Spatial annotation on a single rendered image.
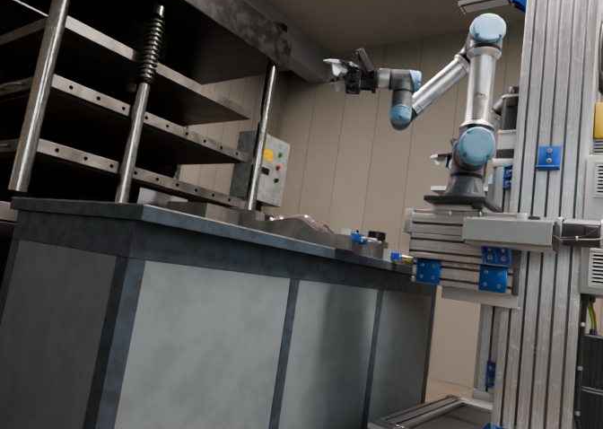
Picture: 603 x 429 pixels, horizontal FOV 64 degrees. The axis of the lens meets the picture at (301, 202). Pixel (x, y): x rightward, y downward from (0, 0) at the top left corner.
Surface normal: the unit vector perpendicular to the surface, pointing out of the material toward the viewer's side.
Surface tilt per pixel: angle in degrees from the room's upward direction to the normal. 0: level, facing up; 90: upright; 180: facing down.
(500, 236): 90
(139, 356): 90
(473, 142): 98
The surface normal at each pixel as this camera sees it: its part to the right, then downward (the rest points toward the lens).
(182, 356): 0.79, 0.03
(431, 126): -0.58, -0.20
